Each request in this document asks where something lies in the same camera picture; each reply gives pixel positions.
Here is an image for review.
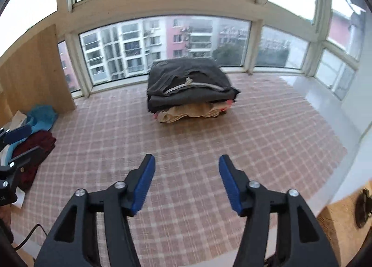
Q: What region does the dark grey zip jacket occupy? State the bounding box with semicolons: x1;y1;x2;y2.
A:
147;58;240;113

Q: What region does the blue garment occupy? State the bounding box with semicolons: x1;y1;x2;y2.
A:
1;105;58;165

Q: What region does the cream folded garment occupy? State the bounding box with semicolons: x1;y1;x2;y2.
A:
156;101;223;124

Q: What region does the dark red garment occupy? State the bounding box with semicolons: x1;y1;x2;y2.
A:
11;130;57;192

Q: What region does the pink plaid mat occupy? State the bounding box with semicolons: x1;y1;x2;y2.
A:
11;74;347;266

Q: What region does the black cable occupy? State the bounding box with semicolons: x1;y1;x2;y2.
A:
13;223;49;251

